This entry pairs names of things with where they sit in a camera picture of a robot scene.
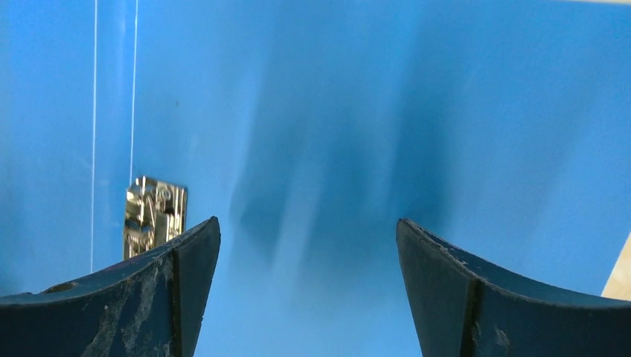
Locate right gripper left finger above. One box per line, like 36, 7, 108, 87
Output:
1, 217, 221, 356

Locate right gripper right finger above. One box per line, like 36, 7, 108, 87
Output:
396, 219, 630, 356

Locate blue file folder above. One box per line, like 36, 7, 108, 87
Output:
1, 1, 630, 356

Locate metal folder clip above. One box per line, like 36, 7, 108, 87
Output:
122, 176, 188, 260

